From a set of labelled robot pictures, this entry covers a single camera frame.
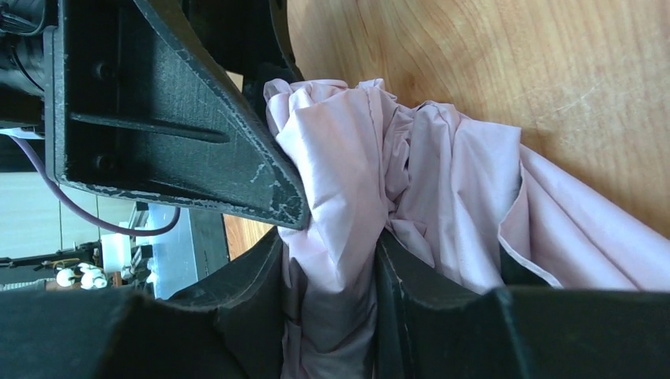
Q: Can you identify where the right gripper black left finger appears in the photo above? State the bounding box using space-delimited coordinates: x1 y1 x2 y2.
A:
1 229 284 378

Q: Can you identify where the pink folding umbrella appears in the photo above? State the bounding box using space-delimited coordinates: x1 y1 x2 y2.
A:
264 79 669 378

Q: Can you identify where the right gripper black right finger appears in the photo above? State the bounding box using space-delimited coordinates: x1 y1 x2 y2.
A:
375 231 669 378

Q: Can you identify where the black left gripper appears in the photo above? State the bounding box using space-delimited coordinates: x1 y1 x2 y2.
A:
44 0 309 229

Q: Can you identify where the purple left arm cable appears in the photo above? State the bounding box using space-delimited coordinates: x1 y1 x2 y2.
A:
7 133 182 238

